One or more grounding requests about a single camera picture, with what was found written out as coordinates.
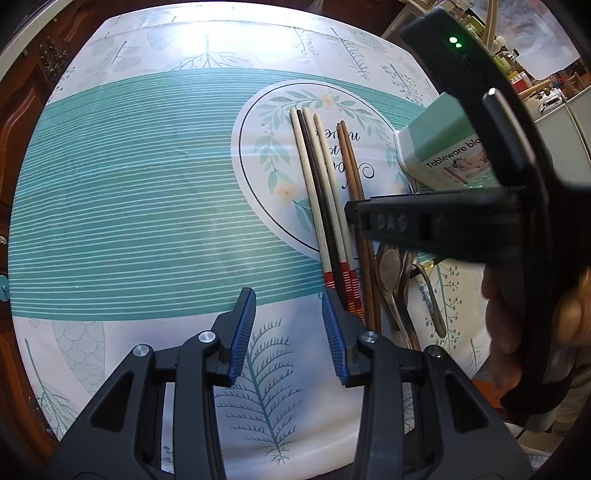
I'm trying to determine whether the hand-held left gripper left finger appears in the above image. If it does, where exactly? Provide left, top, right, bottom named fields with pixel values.
left=48, top=287, right=257, bottom=480

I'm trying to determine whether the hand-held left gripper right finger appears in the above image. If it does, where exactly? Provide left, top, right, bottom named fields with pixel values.
left=321, top=287, right=534, bottom=480

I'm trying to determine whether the green plastic utensil holder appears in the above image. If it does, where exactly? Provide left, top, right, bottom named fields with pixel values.
left=392, top=91, right=505, bottom=191

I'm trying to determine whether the small metal spoon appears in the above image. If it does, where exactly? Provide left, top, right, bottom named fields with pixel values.
left=412, top=263, right=448, bottom=339

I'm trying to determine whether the white red-banded chopstick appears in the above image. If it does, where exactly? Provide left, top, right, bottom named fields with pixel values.
left=302, top=107, right=355, bottom=312
left=313, top=113, right=361, bottom=317
left=290, top=108, right=334, bottom=289

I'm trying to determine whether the person's right hand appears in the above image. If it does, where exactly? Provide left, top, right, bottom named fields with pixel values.
left=481, top=268, right=528, bottom=408

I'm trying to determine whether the white countertop appliance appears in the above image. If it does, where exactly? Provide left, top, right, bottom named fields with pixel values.
left=538, top=90, right=567, bottom=116

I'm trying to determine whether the white refrigerator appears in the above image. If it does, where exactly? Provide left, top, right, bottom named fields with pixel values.
left=531, top=88, right=591, bottom=186

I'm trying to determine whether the leaf print teal tablecloth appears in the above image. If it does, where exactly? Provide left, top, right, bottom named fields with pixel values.
left=9, top=4, right=504, bottom=480

